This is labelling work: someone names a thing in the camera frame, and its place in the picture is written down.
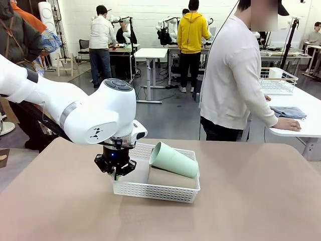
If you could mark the white box in rack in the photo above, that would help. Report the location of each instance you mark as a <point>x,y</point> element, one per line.
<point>276,72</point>

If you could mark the grey stool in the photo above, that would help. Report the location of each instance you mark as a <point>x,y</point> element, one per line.
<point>198,88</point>

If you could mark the black baseball cap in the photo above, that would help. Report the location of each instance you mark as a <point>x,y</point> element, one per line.
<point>283,8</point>

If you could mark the white wooden step stool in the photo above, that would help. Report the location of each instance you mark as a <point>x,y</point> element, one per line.
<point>65,61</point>

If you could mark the dark haired person behind hoodie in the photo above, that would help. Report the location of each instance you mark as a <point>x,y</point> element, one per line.
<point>185,11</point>

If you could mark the long desk with clutter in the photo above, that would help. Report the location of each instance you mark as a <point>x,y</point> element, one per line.
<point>281,56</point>

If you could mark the person in yellow hoodie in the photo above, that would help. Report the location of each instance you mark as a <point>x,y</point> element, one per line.
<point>191,32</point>

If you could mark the blue grey towel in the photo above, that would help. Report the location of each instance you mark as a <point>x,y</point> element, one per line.
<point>288,111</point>

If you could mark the person in white sweater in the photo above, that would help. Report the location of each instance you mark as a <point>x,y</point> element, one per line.
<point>230,75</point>

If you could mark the figure in dark green vest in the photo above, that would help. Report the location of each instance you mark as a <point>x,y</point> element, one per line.
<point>20,37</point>

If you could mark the black camera tripod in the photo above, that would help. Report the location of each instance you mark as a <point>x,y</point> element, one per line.
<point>288,47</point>

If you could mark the person in white shirt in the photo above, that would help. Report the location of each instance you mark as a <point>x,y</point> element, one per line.
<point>101,32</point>

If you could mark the white perforated plastic basket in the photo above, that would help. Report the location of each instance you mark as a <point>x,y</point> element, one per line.
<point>155,193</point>

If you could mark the white robot with black gripper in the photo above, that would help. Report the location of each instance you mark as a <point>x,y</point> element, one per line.
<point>165,27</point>

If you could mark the small white table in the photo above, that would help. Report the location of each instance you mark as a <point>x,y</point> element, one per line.
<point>313,47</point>

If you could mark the person's right hand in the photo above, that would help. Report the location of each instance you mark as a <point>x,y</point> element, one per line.
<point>288,124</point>

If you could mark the blue patterned shirt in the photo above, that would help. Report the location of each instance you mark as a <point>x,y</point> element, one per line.
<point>51,42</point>

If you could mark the brown board piece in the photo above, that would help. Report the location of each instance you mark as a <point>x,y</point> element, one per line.
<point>4,158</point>

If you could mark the white standing desk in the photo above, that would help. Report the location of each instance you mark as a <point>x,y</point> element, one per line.
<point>150,52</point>

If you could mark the person's left hand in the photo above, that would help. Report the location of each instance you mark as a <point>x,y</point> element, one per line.
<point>267,98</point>

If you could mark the round white stand base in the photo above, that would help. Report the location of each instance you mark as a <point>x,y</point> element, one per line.
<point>6,128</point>

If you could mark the black chair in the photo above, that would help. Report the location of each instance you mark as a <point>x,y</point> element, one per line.
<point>84,46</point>

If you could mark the white robot at wooden desk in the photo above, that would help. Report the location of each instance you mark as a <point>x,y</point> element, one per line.
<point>126,27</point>

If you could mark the wooden top desk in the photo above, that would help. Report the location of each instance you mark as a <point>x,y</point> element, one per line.
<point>123,50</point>

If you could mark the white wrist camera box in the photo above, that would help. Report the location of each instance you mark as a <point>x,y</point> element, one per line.
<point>139,131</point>

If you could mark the white side table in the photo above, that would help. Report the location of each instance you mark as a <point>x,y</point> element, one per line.
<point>308,125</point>

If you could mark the pale green tall cup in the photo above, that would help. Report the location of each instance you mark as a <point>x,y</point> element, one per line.
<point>175,162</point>

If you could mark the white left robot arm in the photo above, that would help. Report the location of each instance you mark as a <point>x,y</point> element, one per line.
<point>75,108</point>

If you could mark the brown tall cup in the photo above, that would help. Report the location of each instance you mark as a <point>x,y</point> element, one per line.
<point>168,180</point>

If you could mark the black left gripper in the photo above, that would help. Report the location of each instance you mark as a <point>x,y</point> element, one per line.
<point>115,155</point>

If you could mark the person's white sleeved right forearm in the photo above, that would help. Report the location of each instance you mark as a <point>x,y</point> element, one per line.
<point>267,113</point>

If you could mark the seated person in grey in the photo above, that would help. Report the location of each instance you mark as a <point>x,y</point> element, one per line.
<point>313,36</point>

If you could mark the seated person in black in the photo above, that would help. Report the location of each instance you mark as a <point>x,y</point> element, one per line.
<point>123,35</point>

